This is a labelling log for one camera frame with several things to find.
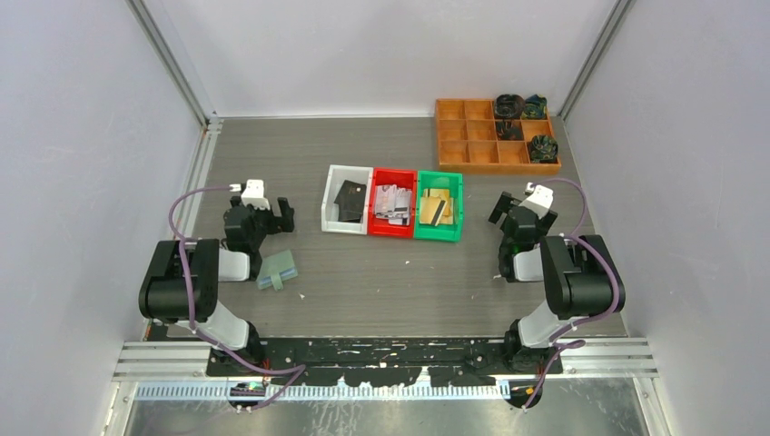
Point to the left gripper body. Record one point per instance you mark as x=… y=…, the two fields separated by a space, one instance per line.
x=261 y=222

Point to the black VIP cards stack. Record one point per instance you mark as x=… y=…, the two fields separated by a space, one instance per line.
x=351 y=199

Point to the green card holder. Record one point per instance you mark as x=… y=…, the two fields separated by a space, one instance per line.
x=276 y=270

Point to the red plastic bin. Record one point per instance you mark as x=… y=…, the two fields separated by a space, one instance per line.
x=402 y=178

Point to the gold cards stack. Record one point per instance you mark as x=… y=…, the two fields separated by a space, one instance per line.
x=436 y=207

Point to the silver cards stack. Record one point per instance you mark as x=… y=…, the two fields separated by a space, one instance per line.
x=393 y=204

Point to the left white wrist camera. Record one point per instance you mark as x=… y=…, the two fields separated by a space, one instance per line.
x=251 y=193

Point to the green rolled cloth bottom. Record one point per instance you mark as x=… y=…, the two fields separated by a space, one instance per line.
x=543 y=149

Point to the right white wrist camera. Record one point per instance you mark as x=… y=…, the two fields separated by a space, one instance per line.
x=539 y=199

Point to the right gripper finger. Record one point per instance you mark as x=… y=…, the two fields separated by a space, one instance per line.
x=547 y=221
x=504 y=204

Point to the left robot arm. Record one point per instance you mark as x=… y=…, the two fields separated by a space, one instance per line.
x=182 y=281

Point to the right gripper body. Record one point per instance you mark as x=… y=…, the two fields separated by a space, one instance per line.
x=504 y=246

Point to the green plastic bin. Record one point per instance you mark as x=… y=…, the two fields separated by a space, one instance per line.
x=453 y=182

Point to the white plastic bin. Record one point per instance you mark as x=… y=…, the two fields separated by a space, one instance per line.
x=337 y=174

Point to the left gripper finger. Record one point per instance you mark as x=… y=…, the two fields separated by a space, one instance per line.
x=237 y=208
x=284 y=221

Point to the wooden compartment tray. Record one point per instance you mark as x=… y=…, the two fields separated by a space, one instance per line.
x=467 y=142

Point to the green rolled cloth top-right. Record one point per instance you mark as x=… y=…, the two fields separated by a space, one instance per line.
x=535 y=108

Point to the dark rolled cloth top-left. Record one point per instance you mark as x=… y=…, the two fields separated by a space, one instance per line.
x=508 y=106

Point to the dark rolled cloth middle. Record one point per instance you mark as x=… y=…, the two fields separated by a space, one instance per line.
x=509 y=130

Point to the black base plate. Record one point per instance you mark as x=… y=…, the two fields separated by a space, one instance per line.
x=386 y=362

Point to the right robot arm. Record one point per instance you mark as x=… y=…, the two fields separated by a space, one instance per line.
x=580 y=278

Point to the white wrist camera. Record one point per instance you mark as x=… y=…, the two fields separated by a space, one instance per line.
x=251 y=193
x=539 y=199

